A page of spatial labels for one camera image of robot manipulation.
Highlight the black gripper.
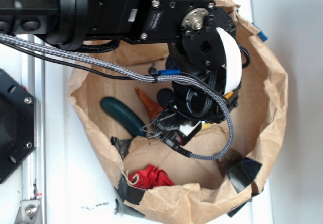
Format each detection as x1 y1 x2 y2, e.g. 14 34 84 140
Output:
145 42 242 151

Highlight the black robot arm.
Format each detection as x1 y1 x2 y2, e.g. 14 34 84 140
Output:
1 0 242 151

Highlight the dark green oblong rock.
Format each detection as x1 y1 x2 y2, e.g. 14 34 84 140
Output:
100 96 146 137

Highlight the yellow sponge piece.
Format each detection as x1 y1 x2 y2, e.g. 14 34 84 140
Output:
201 123 212 130

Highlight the orange spiral seashell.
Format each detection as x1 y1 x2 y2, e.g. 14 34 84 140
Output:
135 87 163 120

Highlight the red cloth pouch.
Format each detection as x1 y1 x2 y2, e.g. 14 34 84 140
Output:
127 164 174 189

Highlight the brown paper bag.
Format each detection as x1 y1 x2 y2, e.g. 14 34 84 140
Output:
68 0 288 223

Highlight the white ribbon cable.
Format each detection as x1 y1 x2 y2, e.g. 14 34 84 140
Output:
216 27 242 95

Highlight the grey braided cable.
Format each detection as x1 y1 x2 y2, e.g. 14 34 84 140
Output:
0 33 235 161

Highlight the aluminium extrusion rail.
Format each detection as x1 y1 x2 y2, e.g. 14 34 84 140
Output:
21 36 48 224

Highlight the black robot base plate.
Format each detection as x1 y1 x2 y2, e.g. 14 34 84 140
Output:
1 69 36 183

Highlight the silver corner bracket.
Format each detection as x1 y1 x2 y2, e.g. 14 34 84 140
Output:
14 199 43 224

